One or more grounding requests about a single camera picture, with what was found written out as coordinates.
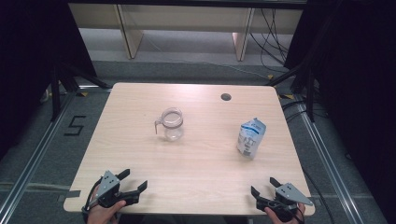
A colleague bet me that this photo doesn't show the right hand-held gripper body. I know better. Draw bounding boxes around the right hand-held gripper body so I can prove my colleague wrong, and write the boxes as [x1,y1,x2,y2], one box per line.
[255,182,314,223]

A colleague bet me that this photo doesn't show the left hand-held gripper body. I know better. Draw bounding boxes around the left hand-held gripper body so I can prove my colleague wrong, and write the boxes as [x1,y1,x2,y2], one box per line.
[83,170,142,212]

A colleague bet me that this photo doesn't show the blue white milk carton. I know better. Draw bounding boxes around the blue white milk carton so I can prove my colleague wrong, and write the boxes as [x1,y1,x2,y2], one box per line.
[235,117,268,161]

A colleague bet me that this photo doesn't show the clear glass pitcher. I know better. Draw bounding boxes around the clear glass pitcher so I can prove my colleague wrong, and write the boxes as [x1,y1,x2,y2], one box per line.
[153,106,185,143]

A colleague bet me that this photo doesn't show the person's right hand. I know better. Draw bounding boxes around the person's right hand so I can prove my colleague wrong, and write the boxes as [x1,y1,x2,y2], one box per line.
[264,203,307,224]

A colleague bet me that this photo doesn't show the person's left hand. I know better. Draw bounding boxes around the person's left hand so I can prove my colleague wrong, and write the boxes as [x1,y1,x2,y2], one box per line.
[87,200,127,224]

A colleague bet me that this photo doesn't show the black metal stand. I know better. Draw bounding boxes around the black metal stand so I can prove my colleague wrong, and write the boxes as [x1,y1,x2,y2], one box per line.
[49,60,112,123]
[264,62,317,123]

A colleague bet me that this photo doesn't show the dark curtain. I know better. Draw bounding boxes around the dark curtain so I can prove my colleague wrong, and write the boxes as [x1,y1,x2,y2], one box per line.
[0,0,98,161]
[283,0,396,222]

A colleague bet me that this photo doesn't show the light wooden bench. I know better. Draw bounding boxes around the light wooden bench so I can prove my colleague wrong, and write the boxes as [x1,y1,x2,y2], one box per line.
[67,2,305,63]

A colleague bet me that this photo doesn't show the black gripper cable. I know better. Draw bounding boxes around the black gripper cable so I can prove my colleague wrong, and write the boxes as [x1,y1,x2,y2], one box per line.
[294,205,306,224]
[81,177,105,223]

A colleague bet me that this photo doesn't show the aluminium floor rail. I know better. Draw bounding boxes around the aluminium floor rail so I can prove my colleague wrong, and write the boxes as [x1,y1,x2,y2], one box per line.
[296,93,366,224]
[0,92,77,224]

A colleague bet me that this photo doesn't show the black floor cables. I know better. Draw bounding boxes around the black floor cables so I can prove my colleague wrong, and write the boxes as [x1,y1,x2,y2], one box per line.
[280,98,329,123]

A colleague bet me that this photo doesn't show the bundle of black cables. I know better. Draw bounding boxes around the bundle of black cables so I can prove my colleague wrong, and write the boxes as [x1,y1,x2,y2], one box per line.
[247,8,291,75]

